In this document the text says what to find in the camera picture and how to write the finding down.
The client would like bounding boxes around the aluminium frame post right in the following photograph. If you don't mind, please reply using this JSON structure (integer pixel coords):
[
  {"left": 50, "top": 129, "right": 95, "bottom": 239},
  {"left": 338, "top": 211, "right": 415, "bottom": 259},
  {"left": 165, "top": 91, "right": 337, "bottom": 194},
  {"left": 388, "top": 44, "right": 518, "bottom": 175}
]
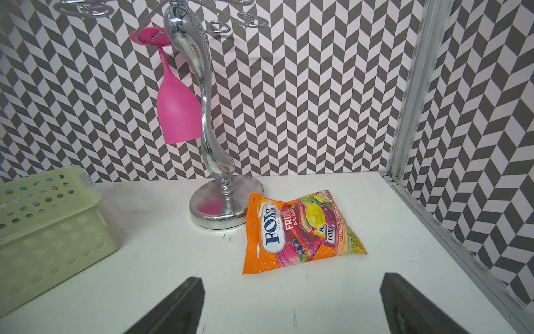
[{"left": 386, "top": 1, "right": 533, "bottom": 333}]

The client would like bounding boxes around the pink plastic wine glass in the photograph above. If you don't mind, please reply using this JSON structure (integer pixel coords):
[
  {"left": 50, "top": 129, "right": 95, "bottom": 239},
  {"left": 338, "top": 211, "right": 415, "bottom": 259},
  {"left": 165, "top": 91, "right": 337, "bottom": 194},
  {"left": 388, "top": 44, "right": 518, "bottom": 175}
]
[{"left": 130, "top": 27, "right": 202, "bottom": 145}]

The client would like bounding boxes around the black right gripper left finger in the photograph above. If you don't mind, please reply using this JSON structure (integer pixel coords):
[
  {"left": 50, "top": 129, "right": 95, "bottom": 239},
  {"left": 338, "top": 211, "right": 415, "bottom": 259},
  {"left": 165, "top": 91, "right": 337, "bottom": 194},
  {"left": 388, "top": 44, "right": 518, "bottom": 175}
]
[{"left": 125, "top": 277, "right": 205, "bottom": 333}]

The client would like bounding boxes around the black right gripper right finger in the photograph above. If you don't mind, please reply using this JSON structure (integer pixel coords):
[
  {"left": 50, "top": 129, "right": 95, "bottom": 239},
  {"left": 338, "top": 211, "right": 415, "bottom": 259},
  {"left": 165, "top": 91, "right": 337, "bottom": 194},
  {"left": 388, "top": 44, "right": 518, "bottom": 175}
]
[{"left": 380, "top": 273, "right": 467, "bottom": 333}]

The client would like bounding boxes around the green perforated plastic basket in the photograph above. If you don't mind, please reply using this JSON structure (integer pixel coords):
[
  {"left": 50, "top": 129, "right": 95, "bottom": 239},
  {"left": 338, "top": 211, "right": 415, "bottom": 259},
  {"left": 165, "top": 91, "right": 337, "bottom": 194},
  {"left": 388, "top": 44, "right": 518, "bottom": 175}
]
[{"left": 1, "top": 166, "right": 118, "bottom": 316}]

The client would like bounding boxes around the orange Fox's candy bag far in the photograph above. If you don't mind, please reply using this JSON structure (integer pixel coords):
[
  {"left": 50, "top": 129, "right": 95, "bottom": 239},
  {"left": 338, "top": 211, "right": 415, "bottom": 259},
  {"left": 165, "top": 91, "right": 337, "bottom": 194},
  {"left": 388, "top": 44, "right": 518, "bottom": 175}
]
[{"left": 242, "top": 189, "right": 367, "bottom": 274}]

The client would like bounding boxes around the chrome glass holder stand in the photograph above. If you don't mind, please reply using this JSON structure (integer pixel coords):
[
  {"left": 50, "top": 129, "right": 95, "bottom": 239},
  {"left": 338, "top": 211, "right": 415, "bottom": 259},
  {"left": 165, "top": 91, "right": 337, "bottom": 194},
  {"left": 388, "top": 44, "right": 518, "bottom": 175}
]
[{"left": 53, "top": 0, "right": 270, "bottom": 230}]

